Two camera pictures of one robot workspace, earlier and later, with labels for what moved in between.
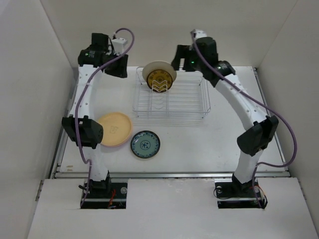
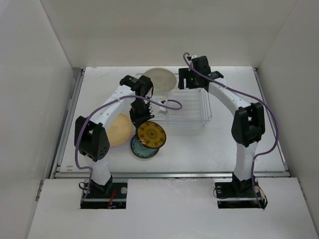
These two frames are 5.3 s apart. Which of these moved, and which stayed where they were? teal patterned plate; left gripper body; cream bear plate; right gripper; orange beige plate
Moved: cream bear plate; right gripper; left gripper body
Stayed: teal patterned plate; orange beige plate
